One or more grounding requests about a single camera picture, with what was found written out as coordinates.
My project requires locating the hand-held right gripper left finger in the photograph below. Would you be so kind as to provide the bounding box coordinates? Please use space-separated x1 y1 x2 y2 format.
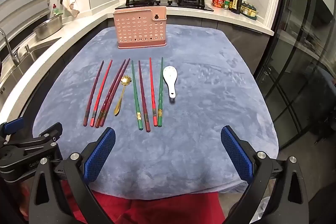
29 127 116 224

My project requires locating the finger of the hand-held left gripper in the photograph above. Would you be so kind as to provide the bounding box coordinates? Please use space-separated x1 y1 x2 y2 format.
0 119 23 147
10 122 64 159

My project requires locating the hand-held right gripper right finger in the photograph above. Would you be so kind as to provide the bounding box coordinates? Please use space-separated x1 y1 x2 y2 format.
220 126 310 224

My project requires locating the maroon chopstick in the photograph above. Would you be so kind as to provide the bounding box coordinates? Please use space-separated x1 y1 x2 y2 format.
95 59 126 128
100 58 131 127
138 60 151 132
83 60 105 127

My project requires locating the red chopstick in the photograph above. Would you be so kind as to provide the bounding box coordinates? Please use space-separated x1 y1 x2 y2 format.
90 59 113 127
149 57 158 127

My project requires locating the green chopstick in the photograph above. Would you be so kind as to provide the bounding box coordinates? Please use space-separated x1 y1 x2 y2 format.
131 60 143 131
157 57 164 127

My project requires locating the white ceramic spoon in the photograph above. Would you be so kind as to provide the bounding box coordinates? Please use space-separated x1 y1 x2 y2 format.
163 66 178 98

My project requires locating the pink perforated utensil holder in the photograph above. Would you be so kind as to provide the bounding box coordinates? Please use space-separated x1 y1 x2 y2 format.
113 6 168 50

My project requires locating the blue plush blanket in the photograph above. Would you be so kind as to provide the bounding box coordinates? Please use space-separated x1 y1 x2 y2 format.
32 24 279 199

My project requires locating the gold flower spoon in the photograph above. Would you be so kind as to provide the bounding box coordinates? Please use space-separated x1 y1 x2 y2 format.
114 75 132 116

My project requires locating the steel faucet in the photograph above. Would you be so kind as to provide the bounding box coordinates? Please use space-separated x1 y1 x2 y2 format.
0 28 20 65

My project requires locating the steel sink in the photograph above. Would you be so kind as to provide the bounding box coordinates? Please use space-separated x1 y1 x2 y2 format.
0 38 62 98

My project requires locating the red cloth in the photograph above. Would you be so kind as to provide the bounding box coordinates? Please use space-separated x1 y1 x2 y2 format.
21 182 226 224

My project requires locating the steel basin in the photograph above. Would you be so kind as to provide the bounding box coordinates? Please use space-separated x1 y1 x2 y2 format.
33 13 64 40

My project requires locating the glass sliding door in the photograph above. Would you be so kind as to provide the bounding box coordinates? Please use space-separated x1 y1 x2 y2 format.
256 0 336 151

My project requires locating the small seasoning bottle set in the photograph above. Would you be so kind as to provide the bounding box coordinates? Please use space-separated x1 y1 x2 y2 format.
240 1 259 20

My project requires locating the dark soy sauce bottle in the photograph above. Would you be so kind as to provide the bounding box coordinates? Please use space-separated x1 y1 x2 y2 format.
230 0 244 15

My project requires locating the black gas stove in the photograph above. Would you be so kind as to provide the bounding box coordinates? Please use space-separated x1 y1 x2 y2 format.
115 0 214 12

